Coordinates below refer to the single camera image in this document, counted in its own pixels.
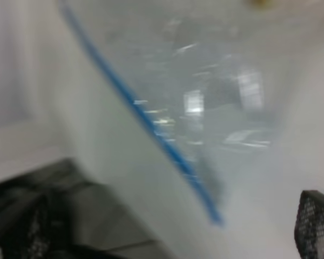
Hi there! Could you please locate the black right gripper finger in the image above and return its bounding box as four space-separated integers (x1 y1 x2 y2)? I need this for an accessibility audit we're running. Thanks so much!
294 190 324 258

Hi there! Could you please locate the clear blue-zip plastic bag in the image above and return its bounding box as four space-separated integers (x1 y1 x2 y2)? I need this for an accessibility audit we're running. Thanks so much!
58 0 324 259

